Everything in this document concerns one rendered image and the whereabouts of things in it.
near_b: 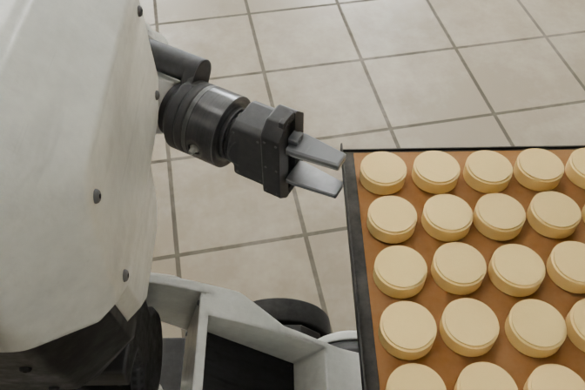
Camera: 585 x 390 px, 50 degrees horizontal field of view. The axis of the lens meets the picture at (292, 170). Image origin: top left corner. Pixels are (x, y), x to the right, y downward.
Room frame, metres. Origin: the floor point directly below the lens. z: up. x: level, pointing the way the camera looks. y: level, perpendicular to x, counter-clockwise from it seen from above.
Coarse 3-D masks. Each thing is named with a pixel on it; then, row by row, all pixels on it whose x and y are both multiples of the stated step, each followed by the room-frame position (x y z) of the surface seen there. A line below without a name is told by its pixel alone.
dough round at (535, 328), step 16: (528, 304) 0.28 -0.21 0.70; (544, 304) 0.28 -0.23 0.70; (512, 320) 0.26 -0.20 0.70; (528, 320) 0.26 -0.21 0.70; (544, 320) 0.26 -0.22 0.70; (560, 320) 0.26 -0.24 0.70; (512, 336) 0.25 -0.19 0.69; (528, 336) 0.25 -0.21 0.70; (544, 336) 0.25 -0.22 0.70; (560, 336) 0.25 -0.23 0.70; (528, 352) 0.24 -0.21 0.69; (544, 352) 0.24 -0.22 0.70
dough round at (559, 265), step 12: (552, 252) 0.34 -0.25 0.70; (564, 252) 0.34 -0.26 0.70; (576, 252) 0.34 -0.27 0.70; (552, 264) 0.32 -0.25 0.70; (564, 264) 0.32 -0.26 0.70; (576, 264) 0.32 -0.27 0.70; (552, 276) 0.32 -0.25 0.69; (564, 276) 0.31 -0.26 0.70; (576, 276) 0.31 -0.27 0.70; (564, 288) 0.31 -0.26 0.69; (576, 288) 0.30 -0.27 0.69
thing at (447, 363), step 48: (480, 192) 0.43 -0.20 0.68; (528, 192) 0.43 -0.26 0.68; (576, 192) 0.43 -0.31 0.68; (432, 240) 0.36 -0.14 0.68; (480, 240) 0.36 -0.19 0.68; (528, 240) 0.36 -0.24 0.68; (576, 240) 0.36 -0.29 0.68; (432, 288) 0.31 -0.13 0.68; (480, 288) 0.31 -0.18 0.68; (384, 384) 0.21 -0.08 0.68
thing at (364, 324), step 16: (352, 160) 0.48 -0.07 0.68; (352, 176) 0.45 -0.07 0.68; (352, 192) 0.43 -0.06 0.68; (352, 208) 0.41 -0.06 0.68; (352, 224) 0.39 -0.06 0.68; (352, 240) 0.37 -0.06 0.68; (352, 256) 0.34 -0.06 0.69; (352, 272) 0.32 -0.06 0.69; (368, 304) 0.29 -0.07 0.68; (368, 320) 0.28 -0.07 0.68; (368, 336) 0.26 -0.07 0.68; (368, 352) 0.24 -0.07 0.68; (368, 368) 0.23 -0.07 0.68; (368, 384) 0.22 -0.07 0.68
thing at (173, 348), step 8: (296, 328) 0.51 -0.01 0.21; (304, 328) 0.51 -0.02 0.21; (312, 336) 0.50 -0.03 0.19; (168, 344) 0.50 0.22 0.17; (176, 344) 0.50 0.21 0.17; (184, 344) 0.50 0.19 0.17; (168, 352) 0.48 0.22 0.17; (176, 352) 0.48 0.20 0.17; (184, 352) 0.48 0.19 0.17; (168, 360) 0.47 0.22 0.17; (176, 360) 0.47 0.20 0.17; (168, 368) 0.45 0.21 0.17; (176, 368) 0.45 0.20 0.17; (168, 376) 0.44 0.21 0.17; (176, 376) 0.44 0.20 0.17; (160, 384) 0.42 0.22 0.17; (168, 384) 0.42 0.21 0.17; (176, 384) 0.42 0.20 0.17
